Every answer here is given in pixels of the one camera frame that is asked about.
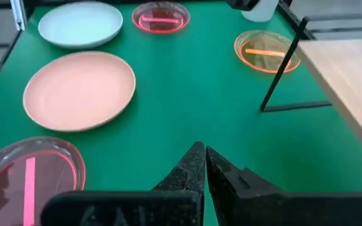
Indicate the green table mat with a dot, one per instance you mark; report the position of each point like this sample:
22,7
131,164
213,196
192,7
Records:
184,94

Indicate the wooden shelf black legs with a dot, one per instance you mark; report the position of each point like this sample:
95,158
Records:
350,81

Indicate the pale blue round plate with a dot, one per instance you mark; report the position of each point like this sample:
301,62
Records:
80,23

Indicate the pink transparent glass plate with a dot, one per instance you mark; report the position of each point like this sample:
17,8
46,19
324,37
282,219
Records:
49,175
160,23

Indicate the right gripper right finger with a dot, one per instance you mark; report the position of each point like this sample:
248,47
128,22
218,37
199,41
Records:
262,207

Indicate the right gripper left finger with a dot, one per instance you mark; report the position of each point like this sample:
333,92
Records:
137,208

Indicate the artificial plant white pot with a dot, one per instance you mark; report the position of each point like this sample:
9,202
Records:
262,12

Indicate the orange transparent glass plate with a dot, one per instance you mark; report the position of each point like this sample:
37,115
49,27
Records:
267,59

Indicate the salmon pink round plate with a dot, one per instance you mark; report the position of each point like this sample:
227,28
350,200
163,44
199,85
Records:
78,91

